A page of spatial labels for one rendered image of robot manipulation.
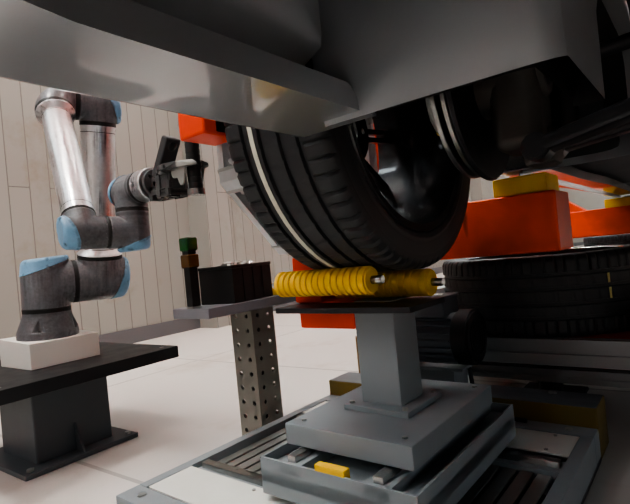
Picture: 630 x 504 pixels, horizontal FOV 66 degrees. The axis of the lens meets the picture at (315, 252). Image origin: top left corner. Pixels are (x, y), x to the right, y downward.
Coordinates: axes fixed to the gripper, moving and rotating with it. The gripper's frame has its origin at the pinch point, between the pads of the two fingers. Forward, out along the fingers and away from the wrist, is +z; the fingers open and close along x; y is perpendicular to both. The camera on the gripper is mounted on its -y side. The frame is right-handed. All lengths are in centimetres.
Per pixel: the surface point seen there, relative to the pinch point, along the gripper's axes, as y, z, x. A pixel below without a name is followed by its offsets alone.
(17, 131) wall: -82, -274, -65
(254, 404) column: 72, -23, -32
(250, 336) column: 50, -20, -30
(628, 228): 28, 63, -253
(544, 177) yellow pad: 12, 64, -61
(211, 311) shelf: 38.9, -15.0, -11.6
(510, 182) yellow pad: 11, 56, -61
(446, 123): 6, 63, -3
